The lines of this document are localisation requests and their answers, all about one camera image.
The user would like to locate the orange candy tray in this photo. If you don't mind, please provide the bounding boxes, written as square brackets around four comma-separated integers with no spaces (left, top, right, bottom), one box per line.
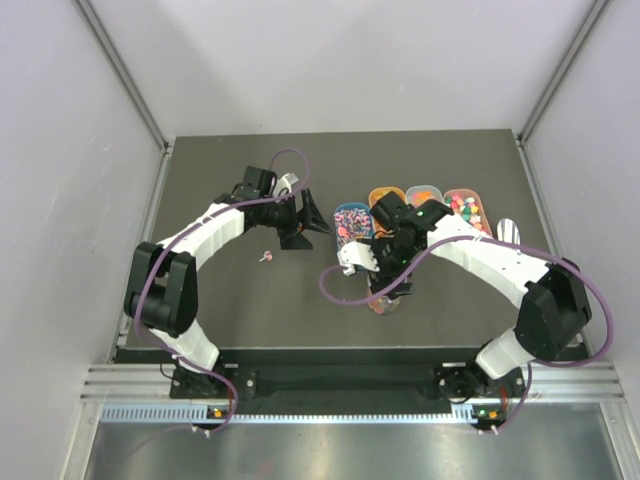
[368,186,406,236]

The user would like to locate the aluminium front frame rail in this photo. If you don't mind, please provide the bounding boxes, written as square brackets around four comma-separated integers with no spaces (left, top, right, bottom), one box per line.
[80,362,624,403]

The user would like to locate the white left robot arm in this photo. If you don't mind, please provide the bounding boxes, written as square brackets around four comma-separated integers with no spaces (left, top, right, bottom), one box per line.
[124,166,332,397]

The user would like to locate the light blue candy tray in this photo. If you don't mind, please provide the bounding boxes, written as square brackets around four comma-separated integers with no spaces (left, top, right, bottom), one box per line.
[405,185,444,207]

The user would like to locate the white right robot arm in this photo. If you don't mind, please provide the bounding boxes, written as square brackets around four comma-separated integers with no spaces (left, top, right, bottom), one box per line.
[368,192,592,396]

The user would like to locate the pink candy tray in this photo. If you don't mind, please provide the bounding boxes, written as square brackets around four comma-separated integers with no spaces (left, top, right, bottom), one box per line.
[444,188,493,236]

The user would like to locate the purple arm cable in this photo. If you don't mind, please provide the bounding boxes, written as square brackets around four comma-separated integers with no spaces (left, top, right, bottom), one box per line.
[132,148,311,436]
[318,237,615,434]

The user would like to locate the aluminium frame post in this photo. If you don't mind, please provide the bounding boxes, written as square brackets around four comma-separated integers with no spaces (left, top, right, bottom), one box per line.
[71,0,170,153]
[516,0,612,145]

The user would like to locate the grey slotted cable duct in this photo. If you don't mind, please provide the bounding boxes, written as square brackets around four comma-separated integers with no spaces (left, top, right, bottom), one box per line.
[99,398,506,425]

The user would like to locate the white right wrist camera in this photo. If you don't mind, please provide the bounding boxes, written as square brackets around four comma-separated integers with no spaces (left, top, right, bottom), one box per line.
[337,241,379,276]

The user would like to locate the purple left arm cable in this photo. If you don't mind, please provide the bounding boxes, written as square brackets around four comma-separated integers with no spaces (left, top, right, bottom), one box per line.
[132,148,311,436]

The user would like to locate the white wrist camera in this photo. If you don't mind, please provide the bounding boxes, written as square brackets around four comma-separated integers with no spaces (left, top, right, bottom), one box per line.
[273,173,299,198]
[337,241,379,276]

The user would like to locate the silver metal scoop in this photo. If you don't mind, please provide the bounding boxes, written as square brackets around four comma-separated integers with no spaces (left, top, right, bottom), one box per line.
[496,218,521,245]

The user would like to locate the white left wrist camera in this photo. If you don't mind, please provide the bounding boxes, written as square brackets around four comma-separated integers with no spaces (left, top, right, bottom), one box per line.
[273,173,299,198]

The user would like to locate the aluminium right frame post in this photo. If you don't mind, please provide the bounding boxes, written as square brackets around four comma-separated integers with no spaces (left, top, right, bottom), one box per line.
[516,0,612,145]

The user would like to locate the fallen swirl lollipop candy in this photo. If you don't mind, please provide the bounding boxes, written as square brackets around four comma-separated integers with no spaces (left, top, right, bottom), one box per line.
[259,251,274,263]

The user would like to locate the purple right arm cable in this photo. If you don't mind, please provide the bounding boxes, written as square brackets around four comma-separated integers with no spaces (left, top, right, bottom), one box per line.
[318,237,615,434]

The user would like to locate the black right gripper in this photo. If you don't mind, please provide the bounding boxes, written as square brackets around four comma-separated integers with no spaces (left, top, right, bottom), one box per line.
[361,238,420,298]

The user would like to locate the aluminium left frame post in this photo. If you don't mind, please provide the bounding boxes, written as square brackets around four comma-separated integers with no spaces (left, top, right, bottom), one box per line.
[71,0,170,153]

